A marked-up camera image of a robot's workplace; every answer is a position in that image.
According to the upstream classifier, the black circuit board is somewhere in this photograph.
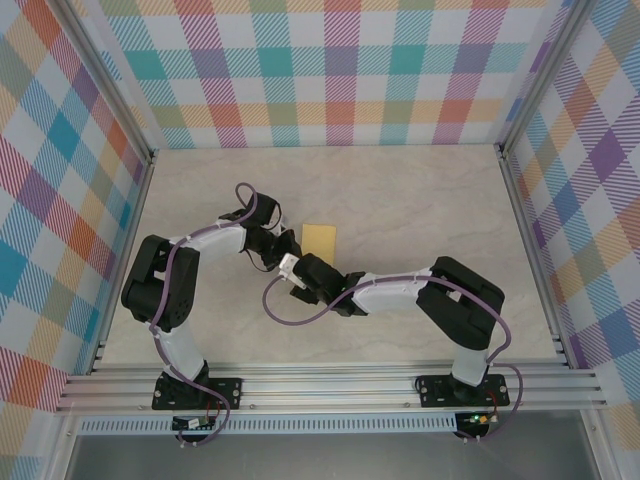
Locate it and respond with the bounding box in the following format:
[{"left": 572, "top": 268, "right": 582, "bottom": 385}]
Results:
[{"left": 172, "top": 417, "right": 219, "bottom": 431}]

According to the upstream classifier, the thin black wire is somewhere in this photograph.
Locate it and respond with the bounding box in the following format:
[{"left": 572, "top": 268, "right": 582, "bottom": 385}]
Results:
[
  {"left": 246, "top": 249, "right": 282, "bottom": 276},
  {"left": 412, "top": 368, "right": 444, "bottom": 396}
]

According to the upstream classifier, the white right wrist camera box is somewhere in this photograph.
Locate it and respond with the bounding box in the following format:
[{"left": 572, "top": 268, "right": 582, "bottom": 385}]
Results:
[{"left": 277, "top": 253, "right": 304, "bottom": 291}]

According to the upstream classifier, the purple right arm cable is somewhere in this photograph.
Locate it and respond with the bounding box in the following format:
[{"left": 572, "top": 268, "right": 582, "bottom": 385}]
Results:
[{"left": 262, "top": 271, "right": 525, "bottom": 444}]

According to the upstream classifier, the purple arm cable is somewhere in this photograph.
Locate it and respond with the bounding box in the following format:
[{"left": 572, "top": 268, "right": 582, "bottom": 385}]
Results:
[
  {"left": 262, "top": 271, "right": 525, "bottom": 444},
  {"left": 148, "top": 182, "right": 261, "bottom": 448}
]

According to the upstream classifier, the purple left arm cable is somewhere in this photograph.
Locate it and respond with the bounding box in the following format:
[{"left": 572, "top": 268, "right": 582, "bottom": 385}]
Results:
[{"left": 148, "top": 182, "right": 261, "bottom": 448}]

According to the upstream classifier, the aluminium slotted base rail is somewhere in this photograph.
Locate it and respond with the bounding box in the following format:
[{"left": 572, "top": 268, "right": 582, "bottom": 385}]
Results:
[{"left": 54, "top": 362, "right": 609, "bottom": 414}]

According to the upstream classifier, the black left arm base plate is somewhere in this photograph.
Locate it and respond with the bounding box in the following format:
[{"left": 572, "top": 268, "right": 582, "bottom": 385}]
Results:
[{"left": 151, "top": 375, "right": 244, "bottom": 412}]

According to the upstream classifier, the aluminium side rail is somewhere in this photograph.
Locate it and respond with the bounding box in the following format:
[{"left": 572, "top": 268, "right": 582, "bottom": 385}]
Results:
[
  {"left": 497, "top": 147, "right": 571, "bottom": 371},
  {"left": 87, "top": 149, "right": 159, "bottom": 374}
]

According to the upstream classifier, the perforated grey cable tray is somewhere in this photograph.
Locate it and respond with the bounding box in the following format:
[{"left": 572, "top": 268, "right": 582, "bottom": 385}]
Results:
[{"left": 78, "top": 412, "right": 459, "bottom": 435}]

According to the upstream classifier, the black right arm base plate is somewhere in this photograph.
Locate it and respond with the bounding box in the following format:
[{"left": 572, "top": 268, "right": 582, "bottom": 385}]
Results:
[{"left": 417, "top": 374, "right": 510, "bottom": 409}]

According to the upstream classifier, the aluminium frame post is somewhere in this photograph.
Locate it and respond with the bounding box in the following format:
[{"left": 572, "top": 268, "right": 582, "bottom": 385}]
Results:
[
  {"left": 52, "top": 0, "right": 156, "bottom": 164},
  {"left": 494, "top": 0, "right": 591, "bottom": 161}
]

